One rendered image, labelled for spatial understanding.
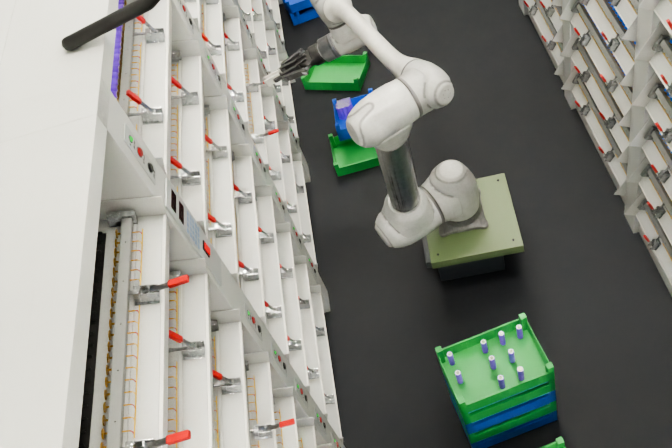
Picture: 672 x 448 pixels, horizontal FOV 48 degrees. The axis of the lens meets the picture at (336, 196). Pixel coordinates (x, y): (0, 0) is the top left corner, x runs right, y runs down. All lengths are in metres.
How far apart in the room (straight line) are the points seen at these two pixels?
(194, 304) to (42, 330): 0.55
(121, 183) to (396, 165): 1.15
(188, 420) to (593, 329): 1.80
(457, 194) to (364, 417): 0.86
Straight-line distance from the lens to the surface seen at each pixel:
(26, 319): 1.04
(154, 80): 1.68
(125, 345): 1.24
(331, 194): 3.38
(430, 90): 2.14
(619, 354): 2.83
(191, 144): 1.80
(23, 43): 1.50
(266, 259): 2.28
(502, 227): 2.82
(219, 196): 1.94
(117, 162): 1.32
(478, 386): 2.43
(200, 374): 1.44
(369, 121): 2.11
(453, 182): 2.63
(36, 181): 1.20
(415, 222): 2.58
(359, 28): 2.46
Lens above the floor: 2.53
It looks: 49 degrees down
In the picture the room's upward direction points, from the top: 22 degrees counter-clockwise
